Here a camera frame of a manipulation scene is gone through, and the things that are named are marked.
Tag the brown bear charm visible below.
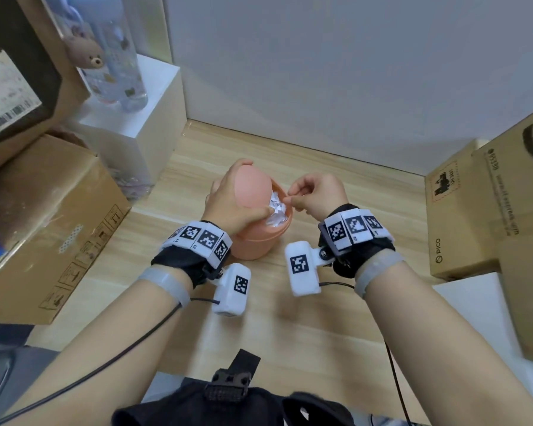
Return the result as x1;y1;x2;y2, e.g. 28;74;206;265
64;23;106;70

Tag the cardboard box with white label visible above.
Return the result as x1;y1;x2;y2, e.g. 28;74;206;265
0;0;92;180

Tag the cardboard box with red stamp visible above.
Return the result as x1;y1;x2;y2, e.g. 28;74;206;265
425;139;503;283

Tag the patterned plastic bag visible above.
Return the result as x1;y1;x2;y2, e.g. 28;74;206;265
108;166;157;203

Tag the person's right forearm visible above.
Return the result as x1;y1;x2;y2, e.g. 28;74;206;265
357;266;533;426

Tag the pink small trash bin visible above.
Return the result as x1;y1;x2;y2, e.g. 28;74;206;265
229;160;293;261

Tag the cardboard box with handwriting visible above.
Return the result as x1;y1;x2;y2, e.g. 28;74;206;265
497;232;533;367

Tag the black wrist strap with markers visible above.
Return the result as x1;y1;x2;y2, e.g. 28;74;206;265
317;203;396;278
150;221;234;289

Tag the grey chair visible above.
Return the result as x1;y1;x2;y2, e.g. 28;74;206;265
0;323;61;426

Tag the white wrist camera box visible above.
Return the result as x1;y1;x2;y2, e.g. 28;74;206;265
285;241;323;298
211;263;252;318

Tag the person's left forearm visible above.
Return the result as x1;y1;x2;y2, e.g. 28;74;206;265
2;272;192;426

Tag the black camera cable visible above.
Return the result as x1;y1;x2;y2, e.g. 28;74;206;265
0;298;223;426
319;281;413;426

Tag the white rectangular box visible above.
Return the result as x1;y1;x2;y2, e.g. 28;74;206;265
63;53;187;201

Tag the person's left hand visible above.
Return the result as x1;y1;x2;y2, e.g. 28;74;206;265
202;158;273;238

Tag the person's right hand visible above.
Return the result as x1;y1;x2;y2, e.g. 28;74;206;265
287;173;350;222

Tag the black strap buckle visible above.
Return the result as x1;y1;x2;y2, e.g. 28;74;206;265
203;349;262;403

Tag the grey wrist band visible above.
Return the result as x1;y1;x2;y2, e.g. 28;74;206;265
138;266;192;307
354;251;406;299

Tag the clear patterned water bottle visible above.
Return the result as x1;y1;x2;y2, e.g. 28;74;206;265
41;0;150;113

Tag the large cardboard box black print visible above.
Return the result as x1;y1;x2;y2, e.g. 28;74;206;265
471;101;533;245

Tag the large taped cardboard box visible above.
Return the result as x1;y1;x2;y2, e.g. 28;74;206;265
0;134;132;327

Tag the white paper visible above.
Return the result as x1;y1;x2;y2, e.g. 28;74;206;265
266;191;290;228

